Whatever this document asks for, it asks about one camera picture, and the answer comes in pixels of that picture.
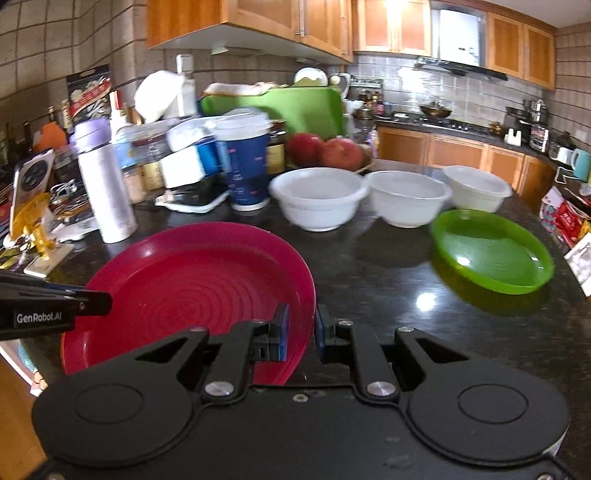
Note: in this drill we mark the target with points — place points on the orange packet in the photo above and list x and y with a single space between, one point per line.
51 137

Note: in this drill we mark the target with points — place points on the beige cloth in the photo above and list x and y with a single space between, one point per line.
244 88

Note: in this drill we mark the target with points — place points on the red snack packets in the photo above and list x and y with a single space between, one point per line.
565 217

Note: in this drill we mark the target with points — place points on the blue white tissue pack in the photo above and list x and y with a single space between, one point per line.
187 161

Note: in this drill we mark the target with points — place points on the wok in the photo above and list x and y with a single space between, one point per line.
435 110

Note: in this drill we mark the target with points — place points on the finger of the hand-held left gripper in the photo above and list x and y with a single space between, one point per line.
46 283
97 302

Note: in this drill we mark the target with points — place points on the green cutting board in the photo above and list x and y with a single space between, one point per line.
304 110

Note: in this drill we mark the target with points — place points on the white kettle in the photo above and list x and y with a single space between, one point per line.
341 85

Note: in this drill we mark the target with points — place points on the yellow phone stand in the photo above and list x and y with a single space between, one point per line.
39 230

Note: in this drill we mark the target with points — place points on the red plastic plate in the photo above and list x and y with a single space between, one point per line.
184 277

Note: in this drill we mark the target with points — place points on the black coffee machine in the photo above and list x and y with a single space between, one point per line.
517 120

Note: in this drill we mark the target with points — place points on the wooden wall cabinets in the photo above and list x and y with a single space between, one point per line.
258 18

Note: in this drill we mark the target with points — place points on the tall white bottle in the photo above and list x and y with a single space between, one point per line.
185 83

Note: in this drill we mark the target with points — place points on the dark jar red lid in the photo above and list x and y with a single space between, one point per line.
276 152

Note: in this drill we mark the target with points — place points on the smartphone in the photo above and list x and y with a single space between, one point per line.
30 184

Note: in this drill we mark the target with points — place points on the white crumpled plastic bag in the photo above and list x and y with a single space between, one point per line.
157 94

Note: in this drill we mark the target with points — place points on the white takeaway tray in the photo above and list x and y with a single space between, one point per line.
184 203

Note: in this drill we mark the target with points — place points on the white water heater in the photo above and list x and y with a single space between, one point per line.
459 37

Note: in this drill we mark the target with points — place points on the black plastic cutlery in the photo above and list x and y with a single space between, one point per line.
205 191

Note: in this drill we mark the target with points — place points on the glass spice jar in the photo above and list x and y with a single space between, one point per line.
134 182

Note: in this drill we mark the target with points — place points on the green plastic plate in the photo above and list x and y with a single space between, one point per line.
489 251

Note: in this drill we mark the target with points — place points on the wooden base cabinets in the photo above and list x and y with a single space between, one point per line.
452 154

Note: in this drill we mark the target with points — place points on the red apple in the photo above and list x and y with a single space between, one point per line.
302 147
344 154

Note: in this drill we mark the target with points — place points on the gas stove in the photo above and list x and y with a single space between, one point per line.
452 124

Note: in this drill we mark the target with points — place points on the teal mug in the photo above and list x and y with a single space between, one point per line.
582 165

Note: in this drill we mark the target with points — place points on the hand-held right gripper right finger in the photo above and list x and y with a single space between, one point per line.
323 338

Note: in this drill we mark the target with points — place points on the range hood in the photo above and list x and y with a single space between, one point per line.
461 69

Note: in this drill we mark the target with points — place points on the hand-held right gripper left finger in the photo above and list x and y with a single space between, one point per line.
280 334

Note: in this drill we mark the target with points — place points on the blue paper cup white lid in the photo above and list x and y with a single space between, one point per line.
247 170

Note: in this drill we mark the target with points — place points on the white cardboard box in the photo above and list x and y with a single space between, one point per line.
582 265

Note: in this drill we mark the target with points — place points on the silver toaster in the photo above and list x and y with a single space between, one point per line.
539 138

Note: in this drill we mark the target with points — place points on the black printed packet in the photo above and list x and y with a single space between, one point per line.
90 97

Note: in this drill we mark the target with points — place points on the white plastic bowl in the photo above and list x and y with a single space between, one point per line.
318 203
406 198
475 189

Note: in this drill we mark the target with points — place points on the white bottle purple cap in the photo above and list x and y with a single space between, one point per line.
108 194

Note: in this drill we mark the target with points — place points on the white small holder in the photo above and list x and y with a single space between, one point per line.
514 137

